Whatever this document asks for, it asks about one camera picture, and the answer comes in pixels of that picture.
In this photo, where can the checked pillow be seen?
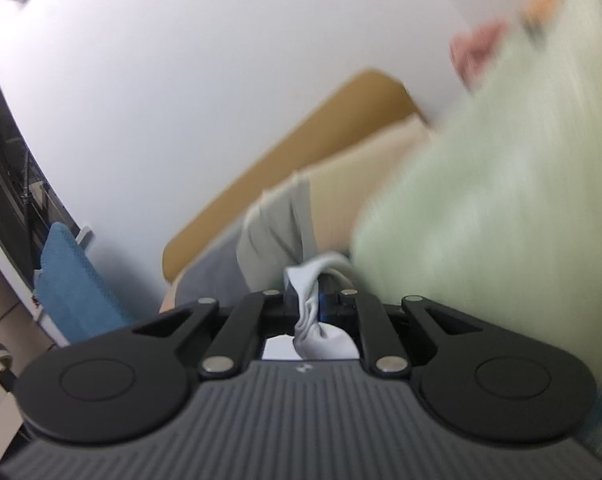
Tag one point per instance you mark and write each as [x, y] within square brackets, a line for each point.
[341, 195]

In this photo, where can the tan padded headboard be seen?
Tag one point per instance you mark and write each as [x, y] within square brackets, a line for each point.
[291, 160]

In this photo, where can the pink plush toy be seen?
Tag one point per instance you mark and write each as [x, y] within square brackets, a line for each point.
[476, 52]

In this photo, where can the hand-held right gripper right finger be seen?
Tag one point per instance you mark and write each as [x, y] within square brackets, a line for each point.
[325, 307]

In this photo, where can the dark window with grille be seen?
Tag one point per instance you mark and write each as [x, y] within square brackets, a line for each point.
[6, 175]

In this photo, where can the white wall fitting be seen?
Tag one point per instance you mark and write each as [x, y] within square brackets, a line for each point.
[85, 238]

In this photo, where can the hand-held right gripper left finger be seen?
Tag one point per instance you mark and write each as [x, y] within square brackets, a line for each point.
[281, 306]

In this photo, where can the blue covered chair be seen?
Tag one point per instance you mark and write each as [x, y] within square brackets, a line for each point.
[73, 285]

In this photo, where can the white t-shirt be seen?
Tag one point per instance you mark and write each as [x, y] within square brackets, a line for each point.
[326, 342]

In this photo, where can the green fleece blanket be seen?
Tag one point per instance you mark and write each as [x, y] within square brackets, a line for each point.
[481, 200]

